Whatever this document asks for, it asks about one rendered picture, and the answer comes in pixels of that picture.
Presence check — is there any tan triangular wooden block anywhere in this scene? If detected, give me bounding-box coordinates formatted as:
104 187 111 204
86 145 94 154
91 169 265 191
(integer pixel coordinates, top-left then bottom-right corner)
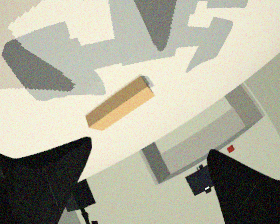
86 77 155 131

